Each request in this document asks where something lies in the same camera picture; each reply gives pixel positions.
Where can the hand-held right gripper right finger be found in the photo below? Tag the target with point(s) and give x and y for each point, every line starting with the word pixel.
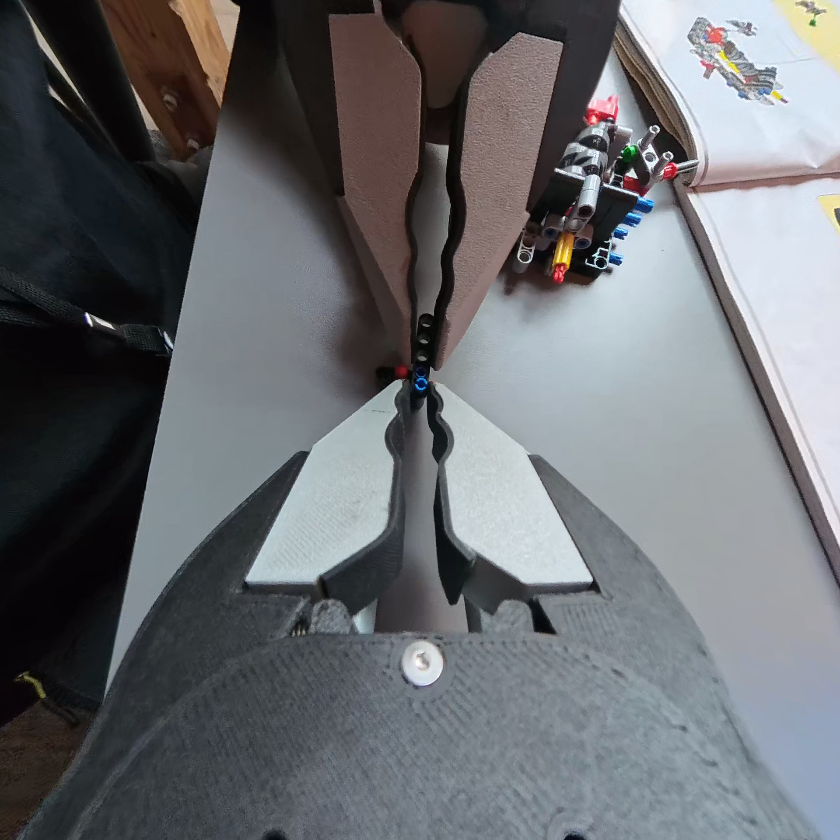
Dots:
pixel 505 518

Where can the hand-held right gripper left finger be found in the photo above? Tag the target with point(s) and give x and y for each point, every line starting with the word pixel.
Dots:
pixel 334 518

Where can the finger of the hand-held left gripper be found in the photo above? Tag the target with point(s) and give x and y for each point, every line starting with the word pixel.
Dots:
pixel 505 164
pixel 374 151

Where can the black lego connector blue pins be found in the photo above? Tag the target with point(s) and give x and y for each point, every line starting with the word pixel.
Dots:
pixel 418 387

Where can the black lego beam with holes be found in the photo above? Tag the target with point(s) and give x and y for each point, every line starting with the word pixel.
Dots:
pixel 424 341

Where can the lego chassis assembly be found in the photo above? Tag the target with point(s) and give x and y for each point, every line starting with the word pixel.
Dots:
pixel 590 197

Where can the lego instruction booklet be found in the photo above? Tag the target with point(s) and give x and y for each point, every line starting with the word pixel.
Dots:
pixel 774 197

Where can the wooden frame with bolts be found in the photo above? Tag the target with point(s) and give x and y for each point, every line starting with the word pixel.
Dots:
pixel 170 72

